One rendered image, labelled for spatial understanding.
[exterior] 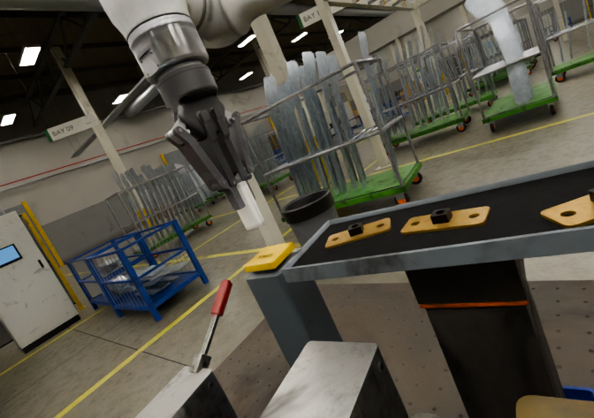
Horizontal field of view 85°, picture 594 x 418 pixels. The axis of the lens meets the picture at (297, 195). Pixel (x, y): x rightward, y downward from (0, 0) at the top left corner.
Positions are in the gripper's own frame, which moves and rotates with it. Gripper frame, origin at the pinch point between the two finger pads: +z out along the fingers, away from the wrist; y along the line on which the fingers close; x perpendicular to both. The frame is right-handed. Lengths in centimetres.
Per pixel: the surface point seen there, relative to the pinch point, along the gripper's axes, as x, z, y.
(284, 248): 2.8, 8.0, -0.4
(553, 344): 28, 54, -34
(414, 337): -1, 54, -35
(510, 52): 45, 15, -606
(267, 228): -230, 78, -238
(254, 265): -0.5, 8.1, 3.3
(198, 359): -9.3, 16.6, 12.6
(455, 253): 27.4, 8.2, 7.1
